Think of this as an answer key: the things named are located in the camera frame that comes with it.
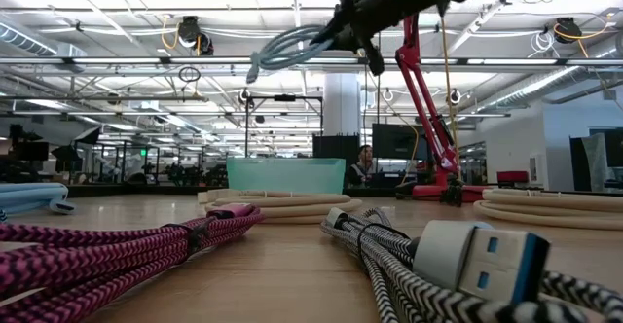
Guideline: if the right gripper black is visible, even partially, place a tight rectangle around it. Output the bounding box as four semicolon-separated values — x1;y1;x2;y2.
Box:
311;0;447;76

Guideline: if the blue ethernet cable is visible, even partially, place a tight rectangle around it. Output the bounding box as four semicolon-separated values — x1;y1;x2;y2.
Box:
0;182;78;216
245;24;337;85

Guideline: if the beige cable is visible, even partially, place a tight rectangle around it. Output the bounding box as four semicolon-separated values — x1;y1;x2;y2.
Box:
197;189;365;226
473;188;623;232

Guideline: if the black-white braided USB cable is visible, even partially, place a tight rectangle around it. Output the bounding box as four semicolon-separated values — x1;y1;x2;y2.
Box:
319;206;623;323

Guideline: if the magenta braided USB cable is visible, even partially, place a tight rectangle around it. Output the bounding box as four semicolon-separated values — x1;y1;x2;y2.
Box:
0;203;267;323

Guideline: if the black background panel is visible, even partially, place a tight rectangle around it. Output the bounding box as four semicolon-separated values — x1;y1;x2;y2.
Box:
312;134;362;191

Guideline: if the red desk lamp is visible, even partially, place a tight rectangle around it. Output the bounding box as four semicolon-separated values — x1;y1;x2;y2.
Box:
393;14;497;204

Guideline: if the large black background monitor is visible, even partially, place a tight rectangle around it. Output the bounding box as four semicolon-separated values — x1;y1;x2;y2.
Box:
372;123;433;162

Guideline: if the person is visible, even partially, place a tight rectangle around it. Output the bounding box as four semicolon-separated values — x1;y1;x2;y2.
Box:
346;144;380;189

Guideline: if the teal translucent plastic bin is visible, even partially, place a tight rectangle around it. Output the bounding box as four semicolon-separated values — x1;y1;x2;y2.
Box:
226;157;347;196

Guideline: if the red box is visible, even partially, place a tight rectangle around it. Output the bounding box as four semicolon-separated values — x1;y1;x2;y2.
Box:
495;169;531;185

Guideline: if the small distant monitor screen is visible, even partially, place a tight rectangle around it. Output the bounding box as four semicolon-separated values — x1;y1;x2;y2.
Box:
14;140;51;162

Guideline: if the black background frame stand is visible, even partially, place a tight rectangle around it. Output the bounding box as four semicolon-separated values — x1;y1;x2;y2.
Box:
244;94;326;160

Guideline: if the yellow hanging cable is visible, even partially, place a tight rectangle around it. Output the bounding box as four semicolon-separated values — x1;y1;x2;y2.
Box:
439;16;462;181

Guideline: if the black ceiling cable reel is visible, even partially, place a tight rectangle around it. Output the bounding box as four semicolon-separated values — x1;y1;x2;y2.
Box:
175;15;215;56
553;16;584;46

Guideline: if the black lamp power cord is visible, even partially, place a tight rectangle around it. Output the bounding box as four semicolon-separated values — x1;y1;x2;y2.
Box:
439;179;463;208

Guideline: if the silver ceiling duct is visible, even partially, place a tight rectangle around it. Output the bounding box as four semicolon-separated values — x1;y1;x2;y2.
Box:
474;33;623;113
0;20;88;59

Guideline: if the black metal table frame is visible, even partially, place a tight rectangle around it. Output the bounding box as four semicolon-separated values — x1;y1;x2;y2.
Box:
0;182;623;205

